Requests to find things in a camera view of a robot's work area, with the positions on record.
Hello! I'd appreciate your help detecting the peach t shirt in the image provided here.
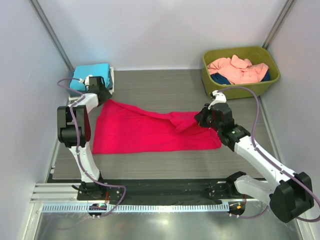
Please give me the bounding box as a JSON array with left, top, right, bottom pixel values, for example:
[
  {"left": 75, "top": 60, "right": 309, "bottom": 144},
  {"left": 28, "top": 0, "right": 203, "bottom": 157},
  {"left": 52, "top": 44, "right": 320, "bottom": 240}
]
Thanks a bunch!
[{"left": 207, "top": 55, "right": 269, "bottom": 85}]

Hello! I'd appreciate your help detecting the folded turquoise t shirt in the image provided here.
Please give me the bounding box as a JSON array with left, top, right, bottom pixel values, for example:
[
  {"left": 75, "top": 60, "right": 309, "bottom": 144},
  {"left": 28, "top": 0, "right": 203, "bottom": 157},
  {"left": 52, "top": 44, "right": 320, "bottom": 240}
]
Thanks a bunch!
[{"left": 69, "top": 63, "right": 114, "bottom": 92}]

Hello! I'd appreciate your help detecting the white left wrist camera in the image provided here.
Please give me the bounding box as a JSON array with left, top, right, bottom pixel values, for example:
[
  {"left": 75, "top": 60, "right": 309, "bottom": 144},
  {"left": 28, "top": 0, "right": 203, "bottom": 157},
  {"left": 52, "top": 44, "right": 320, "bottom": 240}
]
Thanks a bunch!
[{"left": 78, "top": 74, "right": 93, "bottom": 86}]

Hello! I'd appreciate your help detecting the right aluminium frame post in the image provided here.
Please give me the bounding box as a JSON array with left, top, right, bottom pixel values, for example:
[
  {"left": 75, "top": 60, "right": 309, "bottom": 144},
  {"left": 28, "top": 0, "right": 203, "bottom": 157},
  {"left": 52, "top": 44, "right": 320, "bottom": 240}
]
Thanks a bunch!
[{"left": 261, "top": 0, "right": 297, "bottom": 50}]

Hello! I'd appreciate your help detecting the left aluminium frame post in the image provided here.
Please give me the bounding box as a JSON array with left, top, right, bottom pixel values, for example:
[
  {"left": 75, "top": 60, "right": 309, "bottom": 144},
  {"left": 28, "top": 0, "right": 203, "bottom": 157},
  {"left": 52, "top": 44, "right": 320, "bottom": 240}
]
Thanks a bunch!
[{"left": 29, "top": 0, "right": 74, "bottom": 72}]

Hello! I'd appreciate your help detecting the folded white t shirt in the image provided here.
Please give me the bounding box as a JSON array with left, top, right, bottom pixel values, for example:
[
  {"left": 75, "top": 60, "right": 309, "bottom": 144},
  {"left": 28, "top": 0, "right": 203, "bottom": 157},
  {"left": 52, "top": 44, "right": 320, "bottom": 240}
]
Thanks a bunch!
[{"left": 68, "top": 66, "right": 116, "bottom": 102}]

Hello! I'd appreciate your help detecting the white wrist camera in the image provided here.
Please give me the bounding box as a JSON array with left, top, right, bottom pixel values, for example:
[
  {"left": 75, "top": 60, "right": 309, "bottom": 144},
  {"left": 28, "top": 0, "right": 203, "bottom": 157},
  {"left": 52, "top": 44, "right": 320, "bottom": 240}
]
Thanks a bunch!
[
  {"left": 207, "top": 90, "right": 227, "bottom": 110},
  {"left": 78, "top": 74, "right": 93, "bottom": 86}
]

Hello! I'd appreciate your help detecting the dark blue t shirt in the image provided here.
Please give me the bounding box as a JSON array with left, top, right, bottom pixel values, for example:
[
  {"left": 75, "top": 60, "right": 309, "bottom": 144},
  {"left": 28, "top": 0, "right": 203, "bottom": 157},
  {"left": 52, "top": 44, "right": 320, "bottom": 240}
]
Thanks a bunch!
[{"left": 210, "top": 70, "right": 271, "bottom": 85}]

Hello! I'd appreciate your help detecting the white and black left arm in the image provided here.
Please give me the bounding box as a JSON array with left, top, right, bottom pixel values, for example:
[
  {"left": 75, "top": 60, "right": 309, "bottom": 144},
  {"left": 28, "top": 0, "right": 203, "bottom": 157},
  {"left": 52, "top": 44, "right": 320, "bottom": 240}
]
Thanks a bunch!
[{"left": 57, "top": 75, "right": 112, "bottom": 200}]

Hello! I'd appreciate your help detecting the white slotted cable duct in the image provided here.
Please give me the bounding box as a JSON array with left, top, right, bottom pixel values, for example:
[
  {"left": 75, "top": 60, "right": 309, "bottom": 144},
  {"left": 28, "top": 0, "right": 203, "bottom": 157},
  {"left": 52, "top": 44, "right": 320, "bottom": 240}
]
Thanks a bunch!
[{"left": 42, "top": 202, "right": 230, "bottom": 214}]

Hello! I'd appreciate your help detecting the red t shirt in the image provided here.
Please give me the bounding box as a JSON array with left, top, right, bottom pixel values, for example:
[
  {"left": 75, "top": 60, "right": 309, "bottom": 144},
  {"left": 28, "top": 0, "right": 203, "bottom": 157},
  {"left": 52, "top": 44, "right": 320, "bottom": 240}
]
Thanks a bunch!
[{"left": 92, "top": 99, "right": 222, "bottom": 154}]

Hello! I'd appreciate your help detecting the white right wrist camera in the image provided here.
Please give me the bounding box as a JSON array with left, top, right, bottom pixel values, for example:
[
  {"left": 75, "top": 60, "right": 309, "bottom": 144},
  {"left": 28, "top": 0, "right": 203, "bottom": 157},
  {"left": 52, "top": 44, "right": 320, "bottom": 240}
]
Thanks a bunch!
[{"left": 207, "top": 90, "right": 227, "bottom": 110}]

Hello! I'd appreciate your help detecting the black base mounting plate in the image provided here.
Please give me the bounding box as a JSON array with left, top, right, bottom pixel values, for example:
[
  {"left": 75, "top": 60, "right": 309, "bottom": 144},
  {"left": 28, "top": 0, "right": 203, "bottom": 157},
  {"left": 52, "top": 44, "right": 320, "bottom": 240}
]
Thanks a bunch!
[{"left": 72, "top": 178, "right": 247, "bottom": 206}]

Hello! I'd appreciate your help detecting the aluminium front rail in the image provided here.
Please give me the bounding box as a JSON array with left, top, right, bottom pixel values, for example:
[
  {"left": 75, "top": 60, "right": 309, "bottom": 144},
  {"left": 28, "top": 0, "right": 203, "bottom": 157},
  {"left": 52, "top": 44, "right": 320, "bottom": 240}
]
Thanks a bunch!
[{"left": 29, "top": 181, "right": 305, "bottom": 204}]

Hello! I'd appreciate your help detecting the olive green plastic bin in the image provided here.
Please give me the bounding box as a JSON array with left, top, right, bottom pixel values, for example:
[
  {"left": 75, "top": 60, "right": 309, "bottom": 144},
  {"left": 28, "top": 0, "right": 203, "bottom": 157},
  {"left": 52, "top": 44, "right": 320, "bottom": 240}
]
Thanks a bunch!
[{"left": 202, "top": 45, "right": 281, "bottom": 100}]

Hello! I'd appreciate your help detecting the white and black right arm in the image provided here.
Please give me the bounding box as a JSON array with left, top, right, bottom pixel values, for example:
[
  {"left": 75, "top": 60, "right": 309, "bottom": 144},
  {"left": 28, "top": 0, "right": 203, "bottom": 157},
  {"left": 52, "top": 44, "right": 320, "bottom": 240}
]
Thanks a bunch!
[{"left": 194, "top": 103, "right": 320, "bottom": 223}]

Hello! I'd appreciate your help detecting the aluminium frame post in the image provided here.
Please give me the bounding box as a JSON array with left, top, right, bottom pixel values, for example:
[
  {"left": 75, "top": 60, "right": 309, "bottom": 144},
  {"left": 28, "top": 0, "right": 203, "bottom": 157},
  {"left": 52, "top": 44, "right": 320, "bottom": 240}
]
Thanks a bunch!
[
  {"left": 261, "top": 0, "right": 297, "bottom": 50},
  {"left": 29, "top": 0, "right": 74, "bottom": 72}
]

